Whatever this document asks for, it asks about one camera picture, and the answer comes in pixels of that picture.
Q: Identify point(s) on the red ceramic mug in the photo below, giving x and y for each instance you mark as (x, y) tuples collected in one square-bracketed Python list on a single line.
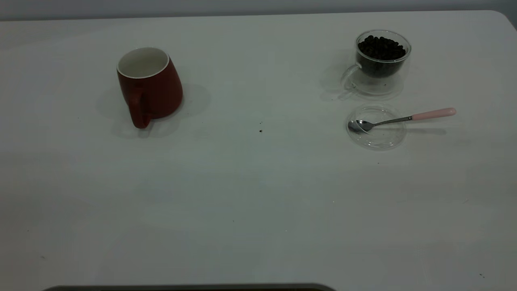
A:
[(157, 93)]

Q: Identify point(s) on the clear round glass lid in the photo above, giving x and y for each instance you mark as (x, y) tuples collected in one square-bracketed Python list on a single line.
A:
[(379, 140)]

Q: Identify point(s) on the clear glass cup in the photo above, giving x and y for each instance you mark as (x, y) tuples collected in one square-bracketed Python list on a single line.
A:
[(377, 85)]

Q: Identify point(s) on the dark coffee beans heap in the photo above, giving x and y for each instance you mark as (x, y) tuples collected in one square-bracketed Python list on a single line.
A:
[(381, 50)]

